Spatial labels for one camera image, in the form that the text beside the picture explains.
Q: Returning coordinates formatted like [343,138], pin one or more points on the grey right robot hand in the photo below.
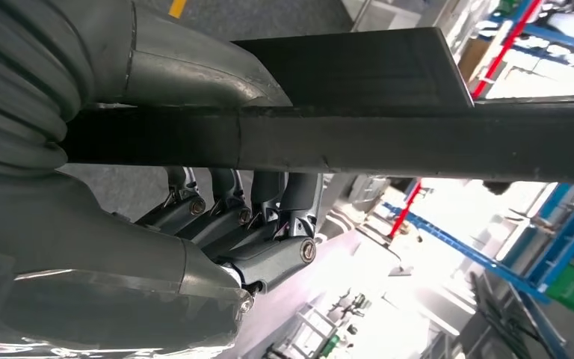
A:
[94,248]

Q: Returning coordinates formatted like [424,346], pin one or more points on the blue steel storage rack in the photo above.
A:
[564,248]

